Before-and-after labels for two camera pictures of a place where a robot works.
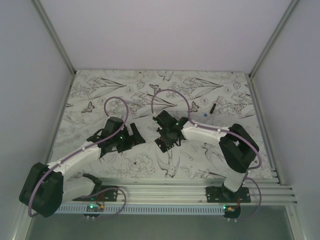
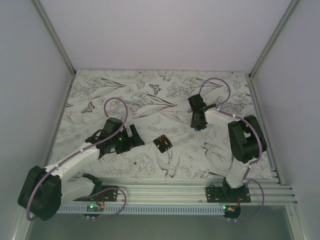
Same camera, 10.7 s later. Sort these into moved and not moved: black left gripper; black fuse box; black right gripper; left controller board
Moved: black right gripper
Not moved: left controller board; black fuse box; black left gripper
